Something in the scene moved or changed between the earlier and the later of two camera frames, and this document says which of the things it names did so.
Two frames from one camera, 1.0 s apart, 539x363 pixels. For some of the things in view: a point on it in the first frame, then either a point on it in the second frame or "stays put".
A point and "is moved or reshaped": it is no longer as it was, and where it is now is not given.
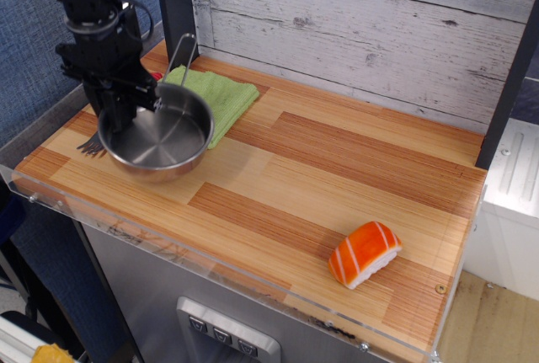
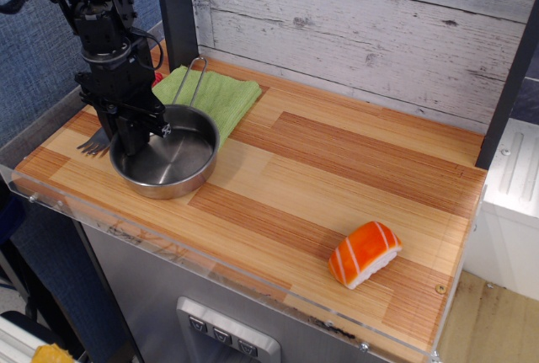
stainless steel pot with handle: x=161 y=144 is moved or reshaped
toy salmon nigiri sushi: x=365 y=253 stays put
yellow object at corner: x=51 y=353 stays put
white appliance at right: x=504 y=247 stays put
